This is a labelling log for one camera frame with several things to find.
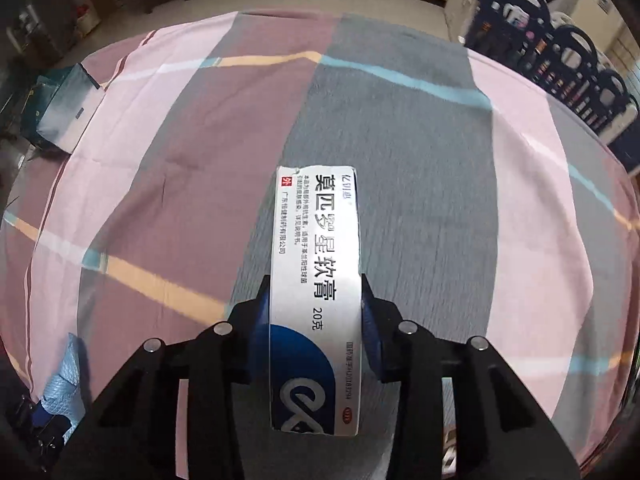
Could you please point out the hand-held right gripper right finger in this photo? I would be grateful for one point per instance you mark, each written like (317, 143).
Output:
(370, 330)

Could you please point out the light blue cloth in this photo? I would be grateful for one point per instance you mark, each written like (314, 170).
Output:
(65, 380)

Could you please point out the white blue medicine box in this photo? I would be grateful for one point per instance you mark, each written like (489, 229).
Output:
(315, 240)

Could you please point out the plaid pink grey tablecloth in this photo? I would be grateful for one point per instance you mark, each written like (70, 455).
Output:
(425, 160)

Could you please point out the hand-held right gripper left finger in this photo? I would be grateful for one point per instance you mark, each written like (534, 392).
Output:
(260, 340)

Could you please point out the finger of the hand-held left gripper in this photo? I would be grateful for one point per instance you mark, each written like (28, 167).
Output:
(42, 425)

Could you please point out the blue white playpen fence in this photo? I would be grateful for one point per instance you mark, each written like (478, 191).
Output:
(575, 60)

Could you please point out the teal paper bag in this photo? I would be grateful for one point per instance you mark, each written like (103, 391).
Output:
(60, 110)

